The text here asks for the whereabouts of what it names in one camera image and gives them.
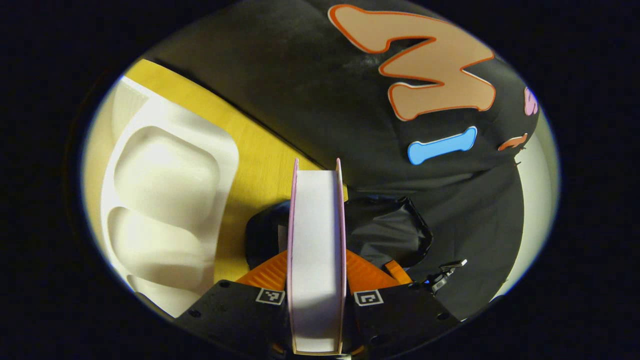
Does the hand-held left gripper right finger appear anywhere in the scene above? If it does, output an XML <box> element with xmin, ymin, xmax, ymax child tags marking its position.
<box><xmin>345</xmin><ymin>248</ymin><xmax>461</xmax><ymax>356</ymax></box>

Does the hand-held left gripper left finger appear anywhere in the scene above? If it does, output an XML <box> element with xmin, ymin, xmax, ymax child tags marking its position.
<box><xmin>175</xmin><ymin>250</ymin><xmax>293</xmax><ymax>358</ymax></box>

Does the blue schoolbag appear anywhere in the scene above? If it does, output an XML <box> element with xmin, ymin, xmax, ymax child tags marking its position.
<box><xmin>244</xmin><ymin>196</ymin><xmax>434</xmax><ymax>273</ymax></box>

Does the pink book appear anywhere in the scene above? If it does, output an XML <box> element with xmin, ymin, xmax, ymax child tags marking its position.
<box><xmin>286</xmin><ymin>158</ymin><xmax>347</xmax><ymax>356</ymax></box>

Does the white plastic bookshelf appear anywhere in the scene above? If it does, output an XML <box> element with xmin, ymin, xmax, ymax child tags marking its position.
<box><xmin>100</xmin><ymin>77</ymin><xmax>240</xmax><ymax>318</ymax></box>

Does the black backdrop cloth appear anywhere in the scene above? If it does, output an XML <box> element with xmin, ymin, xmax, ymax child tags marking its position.
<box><xmin>145</xmin><ymin>0</ymin><xmax>541</xmax><ymax>321</ymax></box>

